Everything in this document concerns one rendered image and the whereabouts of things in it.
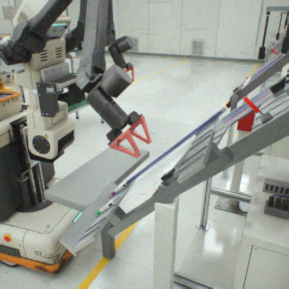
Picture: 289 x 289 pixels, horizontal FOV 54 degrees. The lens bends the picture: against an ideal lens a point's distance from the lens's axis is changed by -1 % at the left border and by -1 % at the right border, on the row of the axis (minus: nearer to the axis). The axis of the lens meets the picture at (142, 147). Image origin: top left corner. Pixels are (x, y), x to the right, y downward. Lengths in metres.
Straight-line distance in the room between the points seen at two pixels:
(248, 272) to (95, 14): 1.03
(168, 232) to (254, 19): 9.10
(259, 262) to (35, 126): 1.14
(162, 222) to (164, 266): 0.18
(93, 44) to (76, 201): 0.68
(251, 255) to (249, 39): 8.89
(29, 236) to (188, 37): 9.14
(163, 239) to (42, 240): 0.86
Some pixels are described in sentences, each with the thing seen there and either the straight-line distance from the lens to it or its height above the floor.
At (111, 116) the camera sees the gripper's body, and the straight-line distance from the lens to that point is 0.75.
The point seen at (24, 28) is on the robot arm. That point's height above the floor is 1.28.
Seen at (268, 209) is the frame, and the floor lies 0.64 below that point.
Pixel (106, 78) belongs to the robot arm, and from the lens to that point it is 0.76.
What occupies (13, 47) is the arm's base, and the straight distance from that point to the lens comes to 1.27.
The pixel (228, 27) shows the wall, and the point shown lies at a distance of 9.84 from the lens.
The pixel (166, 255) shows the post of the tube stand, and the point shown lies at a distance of 0.94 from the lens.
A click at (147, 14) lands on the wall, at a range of 10.69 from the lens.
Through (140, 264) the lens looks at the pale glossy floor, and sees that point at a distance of 1.79.
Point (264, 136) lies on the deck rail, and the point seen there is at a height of 0.99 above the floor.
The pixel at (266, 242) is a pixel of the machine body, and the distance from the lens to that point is 1.11.
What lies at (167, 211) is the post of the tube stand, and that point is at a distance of 0.83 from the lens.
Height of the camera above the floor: 1.32
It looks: 25 degrees down
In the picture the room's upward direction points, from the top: straight up
